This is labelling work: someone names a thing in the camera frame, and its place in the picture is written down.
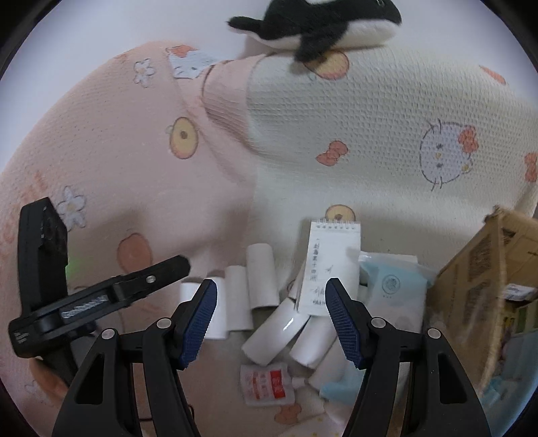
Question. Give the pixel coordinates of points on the red white spout pouch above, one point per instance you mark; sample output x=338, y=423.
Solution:
x=269, y=384

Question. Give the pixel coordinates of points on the brown cardboard box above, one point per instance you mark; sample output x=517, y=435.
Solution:
x=466, y=285

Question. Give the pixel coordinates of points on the pink cream printed blanket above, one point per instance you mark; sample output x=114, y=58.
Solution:
x=105, y=168

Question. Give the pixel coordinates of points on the light blue case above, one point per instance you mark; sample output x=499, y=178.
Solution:
x=498, y=384

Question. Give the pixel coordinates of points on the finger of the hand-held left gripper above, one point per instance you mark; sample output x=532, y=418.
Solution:
x=168, y=269

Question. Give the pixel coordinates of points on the black white orca plush toy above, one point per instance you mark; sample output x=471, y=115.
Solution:
x=319, y=21

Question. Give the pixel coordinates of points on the white printed cloth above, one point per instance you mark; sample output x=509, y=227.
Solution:
x=313, y=406

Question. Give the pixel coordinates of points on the white spiral notepad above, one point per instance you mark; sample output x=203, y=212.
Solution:
x=332, y=260

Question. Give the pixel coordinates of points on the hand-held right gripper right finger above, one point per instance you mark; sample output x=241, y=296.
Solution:
x=340, y=323

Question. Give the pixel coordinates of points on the pile of white paper rolls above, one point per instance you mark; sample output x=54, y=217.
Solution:
x=260, y=273

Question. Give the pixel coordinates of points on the cream printed pillow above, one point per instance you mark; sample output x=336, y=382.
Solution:
x=357, y=126

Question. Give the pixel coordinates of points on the light blue tissue packet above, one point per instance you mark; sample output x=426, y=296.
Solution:
x=395, y=290

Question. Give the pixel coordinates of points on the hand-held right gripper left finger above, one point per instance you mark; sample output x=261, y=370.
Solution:
x=201, y=323

